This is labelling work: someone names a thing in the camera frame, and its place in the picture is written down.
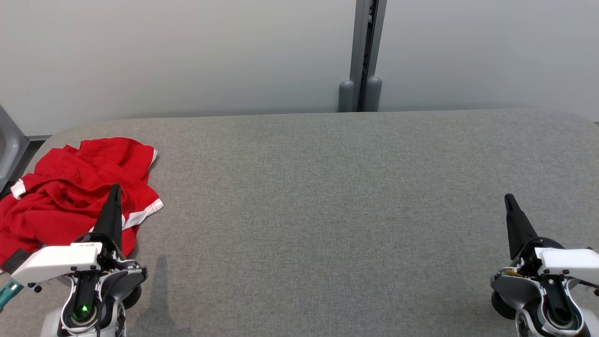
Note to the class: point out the red numbered basketball jersey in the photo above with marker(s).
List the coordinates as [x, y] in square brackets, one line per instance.
[42, 224]

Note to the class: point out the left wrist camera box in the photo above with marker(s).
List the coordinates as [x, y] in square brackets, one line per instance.
[16, 261]

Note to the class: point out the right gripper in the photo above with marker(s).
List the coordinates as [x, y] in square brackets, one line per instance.
[571, 262]

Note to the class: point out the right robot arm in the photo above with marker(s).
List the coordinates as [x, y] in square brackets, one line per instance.
[514, 285]

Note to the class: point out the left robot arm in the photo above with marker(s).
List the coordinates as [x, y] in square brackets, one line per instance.
[112, 290]

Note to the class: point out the grey angled panel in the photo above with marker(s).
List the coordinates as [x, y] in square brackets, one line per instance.
[9, 150]

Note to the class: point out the grey metal partition post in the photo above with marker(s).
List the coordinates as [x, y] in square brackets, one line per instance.
[367, 42]

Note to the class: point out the red shorts white stripes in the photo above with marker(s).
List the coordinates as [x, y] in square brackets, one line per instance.
[107, 159]

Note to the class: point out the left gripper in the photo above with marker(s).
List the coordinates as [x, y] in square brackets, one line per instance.
[56, 262]

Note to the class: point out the grey cylindrical post foot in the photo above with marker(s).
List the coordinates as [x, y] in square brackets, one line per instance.
[374, 96]
[346, 98]

